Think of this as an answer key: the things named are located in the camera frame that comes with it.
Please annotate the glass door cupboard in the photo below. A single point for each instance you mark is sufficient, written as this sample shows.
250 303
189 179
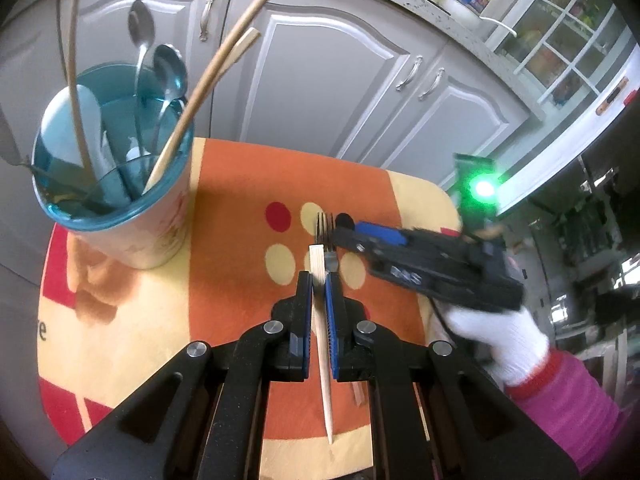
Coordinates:
566 52

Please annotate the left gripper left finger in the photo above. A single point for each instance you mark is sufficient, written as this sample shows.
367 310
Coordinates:
202 415

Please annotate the white cabinet door middle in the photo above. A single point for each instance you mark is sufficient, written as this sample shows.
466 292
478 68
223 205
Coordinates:
194 27

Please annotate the brown wooden chopstick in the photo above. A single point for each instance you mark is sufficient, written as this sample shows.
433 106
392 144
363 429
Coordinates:
71 70

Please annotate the right pink sleeve forearm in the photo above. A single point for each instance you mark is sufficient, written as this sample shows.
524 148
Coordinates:
570 406

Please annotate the white cabinet door right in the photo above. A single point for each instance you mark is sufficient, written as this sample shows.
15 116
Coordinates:
323 78

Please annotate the metal fork on mat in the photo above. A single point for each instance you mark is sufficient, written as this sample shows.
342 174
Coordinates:
323 232

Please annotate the orange patterned mat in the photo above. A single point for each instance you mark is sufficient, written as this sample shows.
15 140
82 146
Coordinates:
105 328

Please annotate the teal rimmed utensil cup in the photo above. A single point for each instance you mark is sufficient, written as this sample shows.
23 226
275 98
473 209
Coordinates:
126 122

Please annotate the white cabinet door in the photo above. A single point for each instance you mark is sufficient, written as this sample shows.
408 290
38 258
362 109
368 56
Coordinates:
323 78
194 27

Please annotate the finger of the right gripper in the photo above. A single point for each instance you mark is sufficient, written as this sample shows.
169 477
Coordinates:
371 238

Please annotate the right white gloved hand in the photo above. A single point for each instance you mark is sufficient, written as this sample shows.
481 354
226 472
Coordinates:
519 348

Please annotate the white bowl on counter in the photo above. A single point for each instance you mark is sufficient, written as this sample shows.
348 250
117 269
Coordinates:
461 13

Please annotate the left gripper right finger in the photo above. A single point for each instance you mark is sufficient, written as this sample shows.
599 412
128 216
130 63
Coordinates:
434 413

